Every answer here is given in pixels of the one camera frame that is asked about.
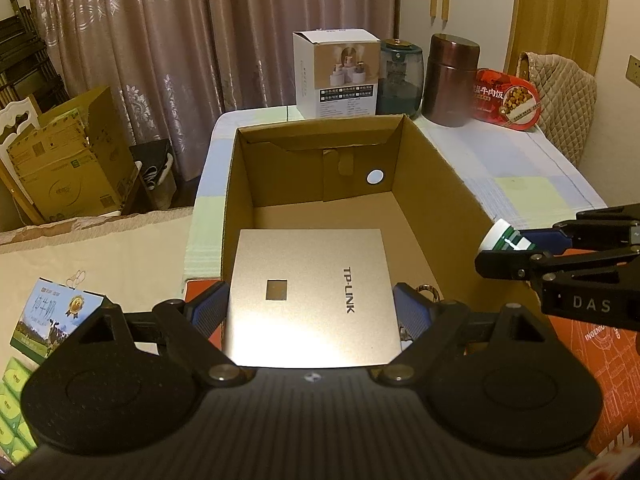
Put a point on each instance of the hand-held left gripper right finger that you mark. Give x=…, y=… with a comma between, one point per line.
x=412, y=310

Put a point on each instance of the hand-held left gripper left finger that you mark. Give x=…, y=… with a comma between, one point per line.
x=210, y=305

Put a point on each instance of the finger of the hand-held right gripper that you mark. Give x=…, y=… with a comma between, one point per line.
x=505, y=262
x=547, y=240

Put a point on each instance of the white green striped container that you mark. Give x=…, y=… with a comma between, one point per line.
x=500, y=237

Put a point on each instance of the brown cardboard box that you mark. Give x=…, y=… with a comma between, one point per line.
x=430, y=200

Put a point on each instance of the white small device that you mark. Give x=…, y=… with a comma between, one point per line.
x=310, y=310

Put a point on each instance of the red printed cardboard sheet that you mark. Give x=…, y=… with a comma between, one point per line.
x=600, y=360

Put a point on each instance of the beige bedspread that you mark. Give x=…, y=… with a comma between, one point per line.
x=125, y=255

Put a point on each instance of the red oval food container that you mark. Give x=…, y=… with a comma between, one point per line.
x=505, y=100

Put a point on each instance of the blue green milk carton box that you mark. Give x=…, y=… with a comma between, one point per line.
x=50, y=320

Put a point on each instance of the brown metal thermos canister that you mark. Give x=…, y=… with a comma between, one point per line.
x=450, y=80

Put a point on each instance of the printed cardboard shipping box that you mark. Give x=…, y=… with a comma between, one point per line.
x=60, y=170

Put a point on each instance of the dark green glass jar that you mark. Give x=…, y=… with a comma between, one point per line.
x=400, y=80

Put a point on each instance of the stack of green packets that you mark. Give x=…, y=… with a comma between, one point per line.
x=12, y=400

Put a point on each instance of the wooden wardrobe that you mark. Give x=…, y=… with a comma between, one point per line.
x=555, y=5

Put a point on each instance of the white product box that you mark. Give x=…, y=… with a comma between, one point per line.
x=330, y=75

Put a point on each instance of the white ornate chair back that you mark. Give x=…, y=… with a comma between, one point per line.
x=15, y=117

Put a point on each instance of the pink patterned curtain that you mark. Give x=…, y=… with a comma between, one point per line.
x=150, y=35

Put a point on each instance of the black folding ladder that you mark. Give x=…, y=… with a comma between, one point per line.
x=25, y=55

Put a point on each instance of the beige wall socket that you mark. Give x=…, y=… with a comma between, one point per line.
x=634, y=70

